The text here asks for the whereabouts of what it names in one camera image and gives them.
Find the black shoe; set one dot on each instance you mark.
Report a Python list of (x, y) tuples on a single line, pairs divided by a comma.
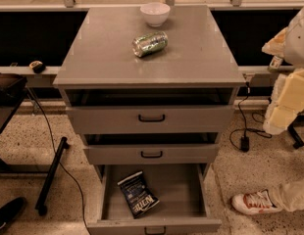
[(10, 211)]

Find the white red sneaker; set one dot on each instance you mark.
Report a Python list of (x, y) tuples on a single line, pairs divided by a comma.
[(254, 203)]

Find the black stand leg right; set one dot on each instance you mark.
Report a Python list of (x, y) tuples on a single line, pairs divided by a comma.
[(298, 142)]

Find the grey top drawer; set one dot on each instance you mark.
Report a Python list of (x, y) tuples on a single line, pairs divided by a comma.
[(149, 119)]

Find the grey drawer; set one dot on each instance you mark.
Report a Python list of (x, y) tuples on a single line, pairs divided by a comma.
[(151, 154), (149, 119), (181, 209)]

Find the grey bottom drawer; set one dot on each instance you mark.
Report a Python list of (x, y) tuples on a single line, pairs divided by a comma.
[(181, 209)]

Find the blue chip bag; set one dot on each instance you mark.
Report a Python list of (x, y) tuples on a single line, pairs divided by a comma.
[(138, 196)]

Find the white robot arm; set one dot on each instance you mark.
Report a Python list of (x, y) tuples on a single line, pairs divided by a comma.
[(294, 41)]

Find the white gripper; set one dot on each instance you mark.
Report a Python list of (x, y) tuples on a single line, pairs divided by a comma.
[(298, 39)]

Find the dark box on table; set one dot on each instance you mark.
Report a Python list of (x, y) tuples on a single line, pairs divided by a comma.
[(12, 87)]

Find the grey middle drawer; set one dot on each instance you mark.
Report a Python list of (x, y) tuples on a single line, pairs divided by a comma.
[(151, 154)]

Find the green soda can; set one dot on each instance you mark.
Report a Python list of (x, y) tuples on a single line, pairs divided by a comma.
[(149, 43)]

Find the black table leg left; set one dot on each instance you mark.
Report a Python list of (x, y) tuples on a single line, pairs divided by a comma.
[(40, 204)]

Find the beige trouser leg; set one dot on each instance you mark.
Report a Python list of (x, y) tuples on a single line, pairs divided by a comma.
[(288, 196)]

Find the grey drawer cabinet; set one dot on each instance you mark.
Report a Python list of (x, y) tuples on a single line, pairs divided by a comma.
[(195, 68)]

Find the small clear bottle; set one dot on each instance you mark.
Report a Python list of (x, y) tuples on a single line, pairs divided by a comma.
[(275, 64)]

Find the white bowl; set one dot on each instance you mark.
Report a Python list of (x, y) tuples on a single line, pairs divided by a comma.
[(155, 14)]

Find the yellow black tape measure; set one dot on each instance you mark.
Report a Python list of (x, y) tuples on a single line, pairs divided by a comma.
[(37, 66)]

